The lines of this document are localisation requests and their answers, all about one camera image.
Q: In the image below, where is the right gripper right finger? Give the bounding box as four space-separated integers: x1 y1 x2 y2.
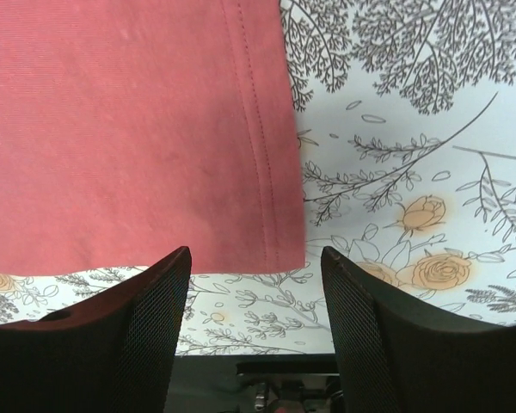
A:
321 247 516 412

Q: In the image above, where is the floral table mat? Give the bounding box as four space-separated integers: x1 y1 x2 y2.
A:
0 1 516 355

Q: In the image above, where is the pink t shirt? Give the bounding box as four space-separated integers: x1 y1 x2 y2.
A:
0 1 305 276

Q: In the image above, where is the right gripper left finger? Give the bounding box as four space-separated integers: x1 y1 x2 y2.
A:
0 247 192 412

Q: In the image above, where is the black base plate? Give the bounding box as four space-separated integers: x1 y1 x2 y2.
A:
164 354 346 413

